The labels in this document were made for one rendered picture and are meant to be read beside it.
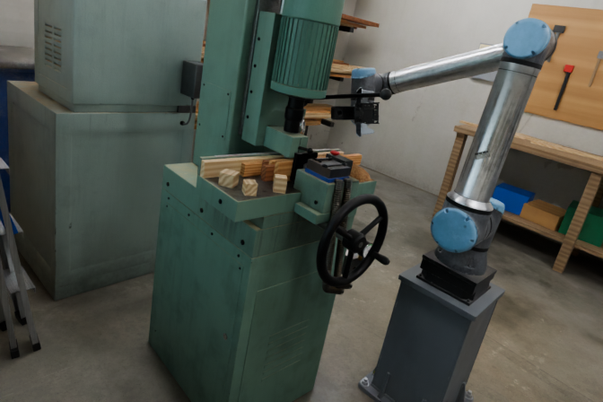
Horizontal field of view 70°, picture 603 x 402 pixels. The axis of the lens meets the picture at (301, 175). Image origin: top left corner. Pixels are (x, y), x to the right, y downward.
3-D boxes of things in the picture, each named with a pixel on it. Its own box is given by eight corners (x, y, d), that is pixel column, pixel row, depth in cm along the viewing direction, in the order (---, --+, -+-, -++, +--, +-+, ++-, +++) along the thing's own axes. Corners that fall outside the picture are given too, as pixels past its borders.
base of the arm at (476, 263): (449, 246, 177) (458, 223, 174) (493, 269, 164) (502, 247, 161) (425, 253, 163) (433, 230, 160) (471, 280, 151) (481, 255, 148)
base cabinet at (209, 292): (220, 446, 145) (250, 260, 123) (146, 342, 183) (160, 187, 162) (314, 389, 175) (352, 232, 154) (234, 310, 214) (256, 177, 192)
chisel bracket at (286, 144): (288, 162, 137) (292, 137, 134) (261, 149, 146) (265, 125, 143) (305, 161, 142) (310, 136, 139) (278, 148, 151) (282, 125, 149)
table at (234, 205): (255, 239, 108) (258, 216, 106) (194, 193, 128) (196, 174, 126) (395, 206, 149) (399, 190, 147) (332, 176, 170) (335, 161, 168)
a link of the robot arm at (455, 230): (482, 252, 149) (570, 29, 128) (465, 264, 136) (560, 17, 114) (441, 233, 158) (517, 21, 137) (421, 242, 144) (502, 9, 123)
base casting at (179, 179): (250, 259, 124) (255, 231, 121) (160, 187, 162) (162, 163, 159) (352, 232, 154) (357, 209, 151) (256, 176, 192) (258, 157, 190)
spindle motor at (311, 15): (295, 99, 124) (316, -17, 115) (258, 86, 136) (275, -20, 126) (336, 101, 136) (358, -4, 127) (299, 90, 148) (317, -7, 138)
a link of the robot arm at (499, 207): (494, 243, 163) (512, 201, 157) (481, 253, 149) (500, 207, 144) (456, 226, 171) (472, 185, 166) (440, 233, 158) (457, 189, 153)
